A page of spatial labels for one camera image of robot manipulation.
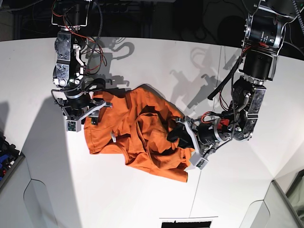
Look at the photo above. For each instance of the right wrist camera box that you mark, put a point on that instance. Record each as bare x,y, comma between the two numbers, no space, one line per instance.
73,125

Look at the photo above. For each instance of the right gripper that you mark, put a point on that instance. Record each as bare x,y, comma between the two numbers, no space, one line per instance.
79,104

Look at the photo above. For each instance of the black slot plate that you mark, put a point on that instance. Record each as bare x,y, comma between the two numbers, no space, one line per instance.
192,222

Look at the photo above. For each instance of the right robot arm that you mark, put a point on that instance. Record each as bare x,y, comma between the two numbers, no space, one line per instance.
74,54

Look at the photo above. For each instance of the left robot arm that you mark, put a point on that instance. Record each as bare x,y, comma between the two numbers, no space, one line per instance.
264,36

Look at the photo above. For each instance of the bin of blue black items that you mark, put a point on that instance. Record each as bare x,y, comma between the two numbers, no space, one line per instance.
8,155

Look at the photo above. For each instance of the grey green cloth pile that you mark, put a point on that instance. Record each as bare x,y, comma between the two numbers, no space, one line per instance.
295,195

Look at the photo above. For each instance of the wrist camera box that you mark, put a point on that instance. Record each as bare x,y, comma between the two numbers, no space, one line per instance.
198,160
73,125

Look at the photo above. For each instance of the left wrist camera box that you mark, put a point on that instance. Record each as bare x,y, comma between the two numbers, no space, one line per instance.
198,160

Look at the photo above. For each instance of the orange t-shirt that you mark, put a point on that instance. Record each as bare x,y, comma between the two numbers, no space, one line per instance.
137,126

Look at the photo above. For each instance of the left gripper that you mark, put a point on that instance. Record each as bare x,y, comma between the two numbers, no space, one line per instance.
208,135

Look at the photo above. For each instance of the black round stool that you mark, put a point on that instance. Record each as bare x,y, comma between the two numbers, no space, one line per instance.
231,31

